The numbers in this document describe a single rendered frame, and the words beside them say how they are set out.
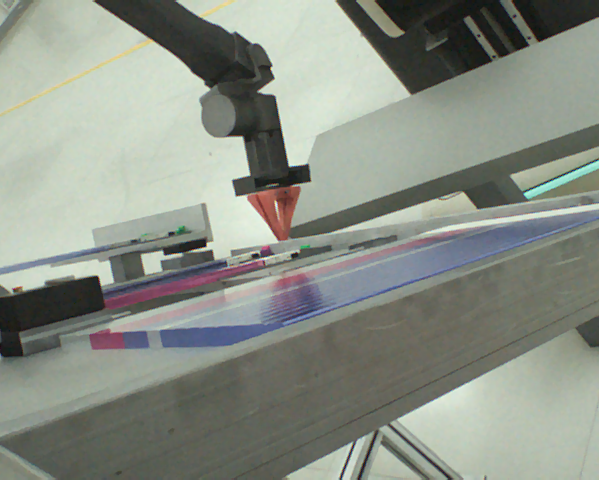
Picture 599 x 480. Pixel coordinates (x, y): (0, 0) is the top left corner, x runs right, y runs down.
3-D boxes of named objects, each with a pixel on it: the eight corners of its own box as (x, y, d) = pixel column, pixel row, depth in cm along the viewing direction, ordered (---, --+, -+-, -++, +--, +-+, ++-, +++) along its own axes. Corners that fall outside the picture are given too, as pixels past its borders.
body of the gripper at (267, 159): (279, 181, 116) (269, 127, 115) (232, 192, 123) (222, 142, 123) (313, 176, 120) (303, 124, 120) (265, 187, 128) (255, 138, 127)
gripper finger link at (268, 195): (277, 243, 118) (264, 175, 118) (243, 248, 123) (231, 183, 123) (311, 235, 123) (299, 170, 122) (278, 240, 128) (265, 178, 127)
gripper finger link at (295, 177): (288, 241, 116) (275, 173, 116) (254, 246, 121) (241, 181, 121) (323, 233, 121) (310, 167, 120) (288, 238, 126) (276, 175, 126)
